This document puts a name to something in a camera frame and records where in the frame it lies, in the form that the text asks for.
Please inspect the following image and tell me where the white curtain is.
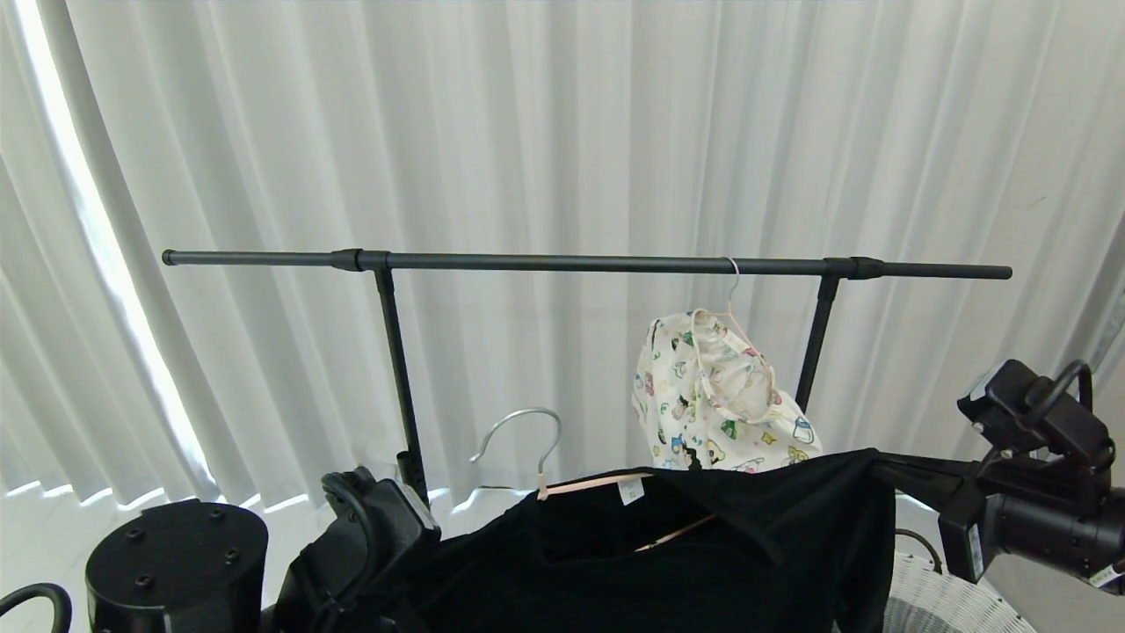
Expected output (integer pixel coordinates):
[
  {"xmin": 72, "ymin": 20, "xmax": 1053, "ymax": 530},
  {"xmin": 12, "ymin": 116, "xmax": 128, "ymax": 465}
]
[{"xmin": 0, "ymin": 0, "xmax": 1125, "ymax": 515}]

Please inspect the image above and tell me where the black cable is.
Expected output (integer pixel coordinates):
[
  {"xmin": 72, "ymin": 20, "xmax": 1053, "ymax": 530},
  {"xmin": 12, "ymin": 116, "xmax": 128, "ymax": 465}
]
[
  {"xmin": 0, "ymin": 582, "xmax": 74, "ymax": 633},
  {"xmin": 1023, "ymin": 358, "xmax": 1097, "ymax": 416},
  {"xmin": 320, "ymin": 472, "xmax": 381, "ymax": 609}
]

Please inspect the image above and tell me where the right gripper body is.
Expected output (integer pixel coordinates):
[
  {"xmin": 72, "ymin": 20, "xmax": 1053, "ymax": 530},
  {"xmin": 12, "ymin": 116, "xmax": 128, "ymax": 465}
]
[{"xmin": 937, "ymin": 491, "xmax": 1125, "ymax": 595}]

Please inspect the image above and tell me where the white laundry basket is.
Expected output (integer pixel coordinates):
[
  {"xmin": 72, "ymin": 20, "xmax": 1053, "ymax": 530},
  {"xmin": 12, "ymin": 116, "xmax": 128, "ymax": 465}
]
[{"xmin": 882, "ymin": 527, "xmax": 1040, "ymax": 633}]

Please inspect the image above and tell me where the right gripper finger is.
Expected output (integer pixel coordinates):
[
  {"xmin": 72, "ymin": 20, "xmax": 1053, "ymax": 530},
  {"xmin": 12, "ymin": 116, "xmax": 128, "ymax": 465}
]
[{"xmin": 870, "ymin": 453, "xmax": 978, "ymax": 513}]

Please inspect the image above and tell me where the black clothes rack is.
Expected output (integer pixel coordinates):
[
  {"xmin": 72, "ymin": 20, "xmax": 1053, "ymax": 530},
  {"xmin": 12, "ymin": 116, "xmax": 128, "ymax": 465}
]
[{"xmin": 162, "ymin": 248, "xmax": 1013, "ymax": 509}]

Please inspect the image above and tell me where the black short-sleeved shirt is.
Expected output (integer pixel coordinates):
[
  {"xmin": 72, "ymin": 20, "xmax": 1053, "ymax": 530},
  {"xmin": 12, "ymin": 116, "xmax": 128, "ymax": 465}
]
[{"xmin": 272, "ymin": 447, "xmax": 897, "ymax": 633}]

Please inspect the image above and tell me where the pink clothes hanger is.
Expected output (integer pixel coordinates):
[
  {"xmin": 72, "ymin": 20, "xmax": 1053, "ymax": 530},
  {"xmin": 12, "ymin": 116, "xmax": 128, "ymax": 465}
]
[
  {"xmin": 689, "ymin": 256, "xmax": 780, "ymax": 425},
  {"xmin": 468, "ymin": 406, "xmax": 718, "ymax": 554}
]

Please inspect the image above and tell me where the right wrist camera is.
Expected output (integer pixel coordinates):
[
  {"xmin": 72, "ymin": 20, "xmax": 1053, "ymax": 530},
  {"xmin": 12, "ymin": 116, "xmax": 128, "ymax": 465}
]
[{"xmin": 956, "ymin": 358, "xmax": 1117, "ymax": 506}]

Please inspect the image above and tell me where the cream printed shirt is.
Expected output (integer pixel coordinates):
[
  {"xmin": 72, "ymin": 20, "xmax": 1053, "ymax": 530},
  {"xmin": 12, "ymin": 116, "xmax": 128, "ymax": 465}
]
[{"xmin": 631, "ymin": 308, "xmax": 825, "ymax": 475}]

